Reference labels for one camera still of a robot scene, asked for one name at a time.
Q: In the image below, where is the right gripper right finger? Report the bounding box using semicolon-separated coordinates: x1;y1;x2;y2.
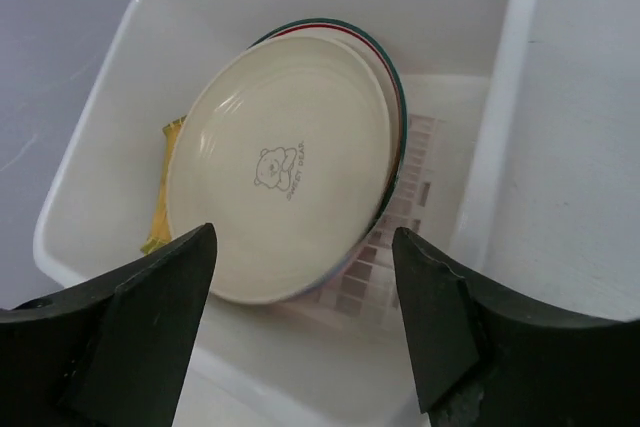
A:
392;228;639;426

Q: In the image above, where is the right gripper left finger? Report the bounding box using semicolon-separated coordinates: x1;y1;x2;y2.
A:
1;223;217;426

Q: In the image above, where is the scoop-shaped woven bamboo tray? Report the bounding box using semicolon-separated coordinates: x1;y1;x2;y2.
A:
140;116;186;255

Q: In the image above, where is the cream plain plate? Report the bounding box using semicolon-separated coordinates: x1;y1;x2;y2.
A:
166;36;392;305

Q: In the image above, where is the white plate orange sunburst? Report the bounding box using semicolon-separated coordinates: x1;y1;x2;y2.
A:
255;17;408;297

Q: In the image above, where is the white plastic bin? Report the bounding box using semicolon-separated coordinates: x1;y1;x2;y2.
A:
33;0;535;426

